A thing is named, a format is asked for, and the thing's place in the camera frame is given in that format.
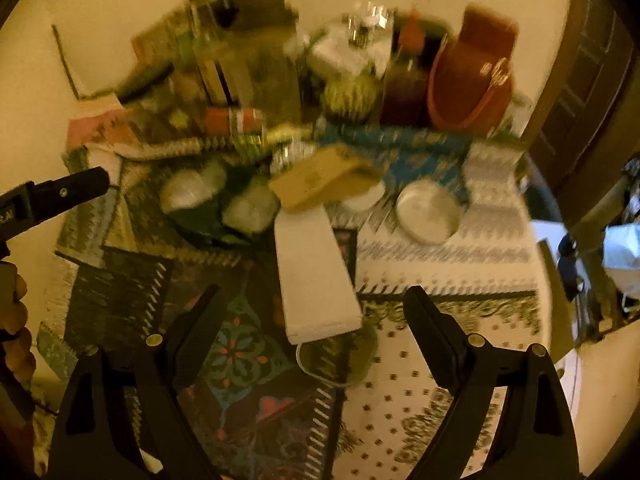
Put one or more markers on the orange striped tube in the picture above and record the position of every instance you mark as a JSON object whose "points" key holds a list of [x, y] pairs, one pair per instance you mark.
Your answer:
{"points": [[231, 120]]}

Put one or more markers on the clear glass jar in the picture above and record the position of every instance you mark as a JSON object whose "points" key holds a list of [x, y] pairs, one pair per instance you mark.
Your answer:
{"points": [[367, 22]]}

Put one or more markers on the crumpled foil wrapper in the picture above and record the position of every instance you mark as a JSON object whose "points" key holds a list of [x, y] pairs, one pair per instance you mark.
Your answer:
{"points": [[294, 156]]}

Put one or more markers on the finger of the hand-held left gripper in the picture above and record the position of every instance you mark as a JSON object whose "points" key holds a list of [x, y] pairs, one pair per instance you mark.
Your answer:
{"points": [[65, 190]]}

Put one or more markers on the white tissue packet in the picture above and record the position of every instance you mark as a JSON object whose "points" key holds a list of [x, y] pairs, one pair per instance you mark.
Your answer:
{"points": [[335, 54]]}

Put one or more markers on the large clear plastic container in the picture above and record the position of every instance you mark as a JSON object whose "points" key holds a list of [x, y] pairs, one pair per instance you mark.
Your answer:
{"points": [[265, 72]]}

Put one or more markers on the green printed packet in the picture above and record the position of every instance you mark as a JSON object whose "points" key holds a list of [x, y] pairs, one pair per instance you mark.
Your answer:
{"points": [[167, 32]]}

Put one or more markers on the clear glass bottle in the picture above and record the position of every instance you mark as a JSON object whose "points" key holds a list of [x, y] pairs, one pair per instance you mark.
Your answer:
{"points": [[205, 45]]}

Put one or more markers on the wooden door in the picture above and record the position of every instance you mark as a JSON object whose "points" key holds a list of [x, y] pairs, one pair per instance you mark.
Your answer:
{"points": [[585, 85]]}

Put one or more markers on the red sauce bottle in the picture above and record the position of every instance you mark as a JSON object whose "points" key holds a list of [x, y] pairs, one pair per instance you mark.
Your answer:
{"points": [[402, 85]]}

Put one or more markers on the long white cardboard box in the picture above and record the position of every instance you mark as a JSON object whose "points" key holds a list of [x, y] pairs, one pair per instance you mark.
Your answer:
{"points": [[315, 280]]}

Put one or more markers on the person's left hand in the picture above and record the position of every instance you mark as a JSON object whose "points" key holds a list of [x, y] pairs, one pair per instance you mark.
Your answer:
{"points": [[16, 330]]}

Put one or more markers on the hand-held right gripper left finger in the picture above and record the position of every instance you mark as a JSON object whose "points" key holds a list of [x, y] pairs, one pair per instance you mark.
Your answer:
{"points": [[196, 342]]}

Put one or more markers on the tan cardboard box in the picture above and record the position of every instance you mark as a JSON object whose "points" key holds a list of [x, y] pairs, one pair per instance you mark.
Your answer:
{"points": [[320, 180]]}

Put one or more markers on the white plastic bag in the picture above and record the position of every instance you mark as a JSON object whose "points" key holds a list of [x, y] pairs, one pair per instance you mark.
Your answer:
{"points": [[622, 255]]}

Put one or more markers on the clear glass bowl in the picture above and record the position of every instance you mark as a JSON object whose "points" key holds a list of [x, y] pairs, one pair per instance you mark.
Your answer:
{"points": [[335, 360]]}

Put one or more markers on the small white round lid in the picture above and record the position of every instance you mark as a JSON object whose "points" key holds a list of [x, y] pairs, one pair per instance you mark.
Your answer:
{"points": [[365, 198]]}

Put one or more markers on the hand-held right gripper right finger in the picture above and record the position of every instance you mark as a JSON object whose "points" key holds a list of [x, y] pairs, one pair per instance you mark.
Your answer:
{"points": [[432, 340]]}

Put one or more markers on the patterned tablecloth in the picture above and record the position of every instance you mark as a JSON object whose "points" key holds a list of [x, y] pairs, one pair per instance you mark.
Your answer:
{"points": [[450, 270]]}

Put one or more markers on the yellow scrubber ball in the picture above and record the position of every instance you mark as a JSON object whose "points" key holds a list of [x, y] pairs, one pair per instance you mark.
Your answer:
{"points": [[347, 95]]}

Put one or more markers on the pink cloth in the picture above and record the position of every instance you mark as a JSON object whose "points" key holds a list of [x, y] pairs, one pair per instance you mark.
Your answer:
{"points": [[92, 130]]}

